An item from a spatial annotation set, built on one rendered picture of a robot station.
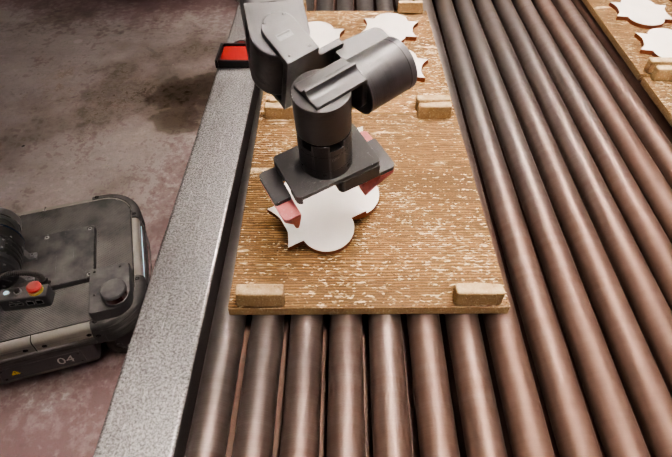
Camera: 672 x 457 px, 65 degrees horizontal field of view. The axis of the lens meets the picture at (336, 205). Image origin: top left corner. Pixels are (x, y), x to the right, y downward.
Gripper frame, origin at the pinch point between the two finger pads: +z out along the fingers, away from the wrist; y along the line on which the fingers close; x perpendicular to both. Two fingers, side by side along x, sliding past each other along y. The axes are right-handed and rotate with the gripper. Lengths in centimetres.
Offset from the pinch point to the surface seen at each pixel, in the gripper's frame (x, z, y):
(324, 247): 1.4, 7.4, 1.9
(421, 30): -43, 23, -45
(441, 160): -6.1, 13.1, -23.1
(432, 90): -23.0, 17.5, -33.6
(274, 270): 1.1, 7.6, 9.2
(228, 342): 7.2, 7.1, 18.1
